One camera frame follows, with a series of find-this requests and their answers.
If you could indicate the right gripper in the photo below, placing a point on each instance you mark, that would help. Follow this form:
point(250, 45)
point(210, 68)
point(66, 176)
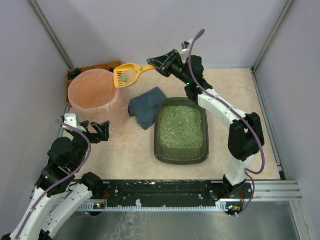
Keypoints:
point(167, 63)

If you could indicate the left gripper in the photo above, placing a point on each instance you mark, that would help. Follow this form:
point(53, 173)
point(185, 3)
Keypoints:
point(90, 135)

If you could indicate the bin with pink bag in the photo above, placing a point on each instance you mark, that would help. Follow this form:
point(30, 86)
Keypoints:
point(95, 98)

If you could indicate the yellow litter scoop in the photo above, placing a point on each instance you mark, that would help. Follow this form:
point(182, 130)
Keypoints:
point(128, 74)

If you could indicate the green litter clump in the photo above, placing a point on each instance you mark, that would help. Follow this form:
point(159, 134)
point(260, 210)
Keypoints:
point(124, 78)

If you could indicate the dark green litter box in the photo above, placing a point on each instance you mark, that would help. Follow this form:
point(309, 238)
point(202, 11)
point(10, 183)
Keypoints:
point(181, 135)

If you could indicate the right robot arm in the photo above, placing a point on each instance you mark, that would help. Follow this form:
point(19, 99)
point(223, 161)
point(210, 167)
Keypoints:
point(245, 138)

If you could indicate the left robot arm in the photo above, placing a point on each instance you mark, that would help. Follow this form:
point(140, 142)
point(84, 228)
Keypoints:
point(55, 180)

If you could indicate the grey-blue cloth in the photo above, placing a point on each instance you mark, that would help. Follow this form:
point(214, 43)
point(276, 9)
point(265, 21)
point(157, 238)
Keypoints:
point(144, 107)

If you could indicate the orange wooden tray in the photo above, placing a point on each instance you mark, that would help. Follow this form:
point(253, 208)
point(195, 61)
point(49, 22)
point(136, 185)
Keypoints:
point(103, 66)

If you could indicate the black object in tray corner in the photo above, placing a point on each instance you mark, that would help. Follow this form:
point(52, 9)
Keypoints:
point(73, 73)

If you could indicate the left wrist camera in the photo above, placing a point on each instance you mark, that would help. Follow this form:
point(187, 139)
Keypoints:
point(70, 119)

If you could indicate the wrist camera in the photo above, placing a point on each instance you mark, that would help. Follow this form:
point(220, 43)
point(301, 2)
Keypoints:
point(70, 119)
point(186, 45)

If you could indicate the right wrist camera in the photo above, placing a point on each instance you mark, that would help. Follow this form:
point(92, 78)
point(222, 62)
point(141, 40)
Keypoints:
point(186, 45)

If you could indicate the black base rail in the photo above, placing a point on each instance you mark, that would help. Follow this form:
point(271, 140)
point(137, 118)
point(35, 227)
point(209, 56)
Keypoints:
point(169, 196)

